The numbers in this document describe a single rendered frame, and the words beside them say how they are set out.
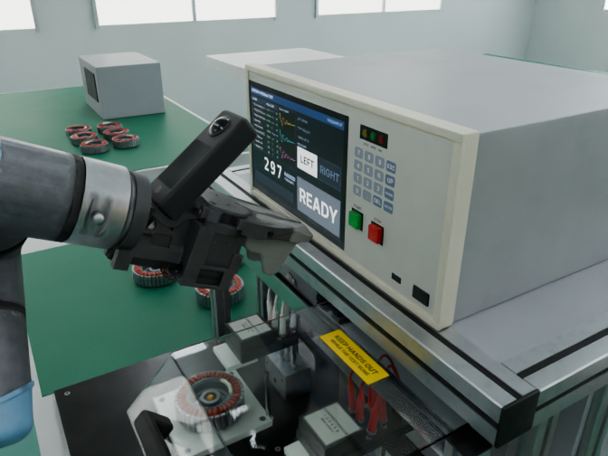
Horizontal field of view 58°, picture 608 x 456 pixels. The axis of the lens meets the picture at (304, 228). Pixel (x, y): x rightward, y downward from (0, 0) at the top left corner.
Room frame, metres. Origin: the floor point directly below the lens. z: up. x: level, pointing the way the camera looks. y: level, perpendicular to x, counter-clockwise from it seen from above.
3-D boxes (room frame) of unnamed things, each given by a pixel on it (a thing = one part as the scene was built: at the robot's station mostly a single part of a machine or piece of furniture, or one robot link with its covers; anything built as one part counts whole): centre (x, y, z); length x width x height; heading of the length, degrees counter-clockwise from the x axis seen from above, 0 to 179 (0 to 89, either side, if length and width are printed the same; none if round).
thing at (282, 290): (0.64, 0.01, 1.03); 0.62 x 0.01 x 0.03; 31
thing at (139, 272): (1.17, 0.37, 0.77); 0.11 x 0.11 x 0.04
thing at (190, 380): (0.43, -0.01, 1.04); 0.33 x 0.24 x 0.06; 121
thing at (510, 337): (0.75, -0.18, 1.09); 0.68 x 0.44 x 0.05; 31
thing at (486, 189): (0.74, -0.19, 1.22); 0.44 x 0.39 x 0.20; 31
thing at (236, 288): (1.09, 0.20, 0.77); 0.11 x 0.11 x 0.04
